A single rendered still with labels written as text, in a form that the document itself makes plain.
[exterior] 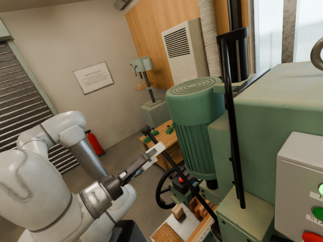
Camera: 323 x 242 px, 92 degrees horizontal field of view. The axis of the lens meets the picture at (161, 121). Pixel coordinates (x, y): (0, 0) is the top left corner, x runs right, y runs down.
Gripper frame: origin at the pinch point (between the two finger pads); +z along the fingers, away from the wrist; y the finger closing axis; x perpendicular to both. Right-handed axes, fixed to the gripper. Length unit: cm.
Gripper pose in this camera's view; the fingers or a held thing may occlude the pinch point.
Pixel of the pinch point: (156, 153)
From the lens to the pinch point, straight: 58.1
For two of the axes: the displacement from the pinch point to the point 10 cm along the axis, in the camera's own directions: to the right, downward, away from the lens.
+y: 2.2, -5.0, -8.4
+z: 7.4, -4.7, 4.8
